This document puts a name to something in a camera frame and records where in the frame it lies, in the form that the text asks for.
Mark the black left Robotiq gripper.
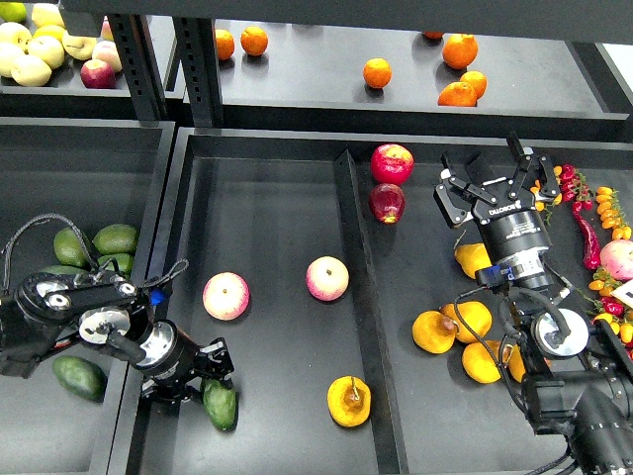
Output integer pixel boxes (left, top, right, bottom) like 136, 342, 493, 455
133, 320, 234, 402

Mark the avocado of pile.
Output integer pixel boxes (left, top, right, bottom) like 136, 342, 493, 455
53, 228, 88, 268
93, 224, 138, 255

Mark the red chili pepper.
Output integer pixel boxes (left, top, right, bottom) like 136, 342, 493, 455
572, 201, 600, 270

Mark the avocado top right of pile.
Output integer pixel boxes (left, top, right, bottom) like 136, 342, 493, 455
93, 224, 138, 255

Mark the pink apple right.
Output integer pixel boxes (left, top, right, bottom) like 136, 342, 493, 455
306, 255, 349, 302

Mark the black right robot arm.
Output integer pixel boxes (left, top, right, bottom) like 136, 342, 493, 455
433, 135, 632, 474

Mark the black left tray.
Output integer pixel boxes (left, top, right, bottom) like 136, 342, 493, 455
1, 118, 175, 474

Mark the yellow apple on shelf front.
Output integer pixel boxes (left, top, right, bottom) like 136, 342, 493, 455
10, 55, 52, 87

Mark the large orange on shelf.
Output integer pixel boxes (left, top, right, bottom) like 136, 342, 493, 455
442, 34, 479, 69

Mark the pink peach right edge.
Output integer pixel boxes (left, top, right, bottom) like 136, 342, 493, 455
599, 239, 632, 281

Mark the lone yellow pear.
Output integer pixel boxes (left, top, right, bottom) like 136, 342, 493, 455
453, 232, 493, 279

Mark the orange on shelf centre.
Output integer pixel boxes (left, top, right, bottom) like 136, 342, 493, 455
362, 57, 393, 89

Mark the bright red apple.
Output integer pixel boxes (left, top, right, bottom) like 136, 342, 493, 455
370, 143, 414, 186

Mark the black tray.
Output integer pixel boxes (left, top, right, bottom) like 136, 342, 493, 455
106, 127, 633, 475
1, 118, 175, 474

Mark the orange on shelf front right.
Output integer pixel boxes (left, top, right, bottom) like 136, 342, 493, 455
437, 81, 478, 107

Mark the avocado top left of pile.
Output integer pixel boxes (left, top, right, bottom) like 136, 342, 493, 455
53, 228, 88, 268

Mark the orange cherry tomato vine right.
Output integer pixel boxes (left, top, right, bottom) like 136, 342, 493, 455
594, 186, 632, 240

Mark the orange cherry tomato vine left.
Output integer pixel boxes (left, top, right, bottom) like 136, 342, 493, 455
530, 179, 562, 226

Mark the green avocado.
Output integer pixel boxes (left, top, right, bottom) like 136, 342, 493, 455
202, 379, 237, 431

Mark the pink apple left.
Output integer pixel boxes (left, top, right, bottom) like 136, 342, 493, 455
203, 272, 250, 321

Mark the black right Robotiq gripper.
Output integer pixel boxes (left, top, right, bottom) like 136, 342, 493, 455
433, 131, 560, 290

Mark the pink apple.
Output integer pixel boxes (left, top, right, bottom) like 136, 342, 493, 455
203, 272, 250, 321
306, 255, 349, 302

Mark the red apple on shelf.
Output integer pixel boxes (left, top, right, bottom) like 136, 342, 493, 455
80, 59, 117, 89

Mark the avocado pile middle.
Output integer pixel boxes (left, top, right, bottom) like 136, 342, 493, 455
97, 252, 135, 276

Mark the lone avocado bottom left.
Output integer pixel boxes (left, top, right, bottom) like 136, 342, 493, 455
52, 356, 107, 402

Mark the orange cherry tomato vine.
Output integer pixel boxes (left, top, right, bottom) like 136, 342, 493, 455
530, 179, 562, 226
594, 186, 632, 240

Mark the black tray divider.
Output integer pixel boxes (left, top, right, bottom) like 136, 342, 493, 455
333, 150, 408, 474

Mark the orange on shelf far left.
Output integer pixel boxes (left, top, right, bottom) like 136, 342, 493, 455
215, 29, 235, 61

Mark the dark red apple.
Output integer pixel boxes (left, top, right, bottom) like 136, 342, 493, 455
369, 183, 406, 225

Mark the black middle tray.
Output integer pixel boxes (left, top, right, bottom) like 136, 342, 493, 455
106, 127, 633, 475

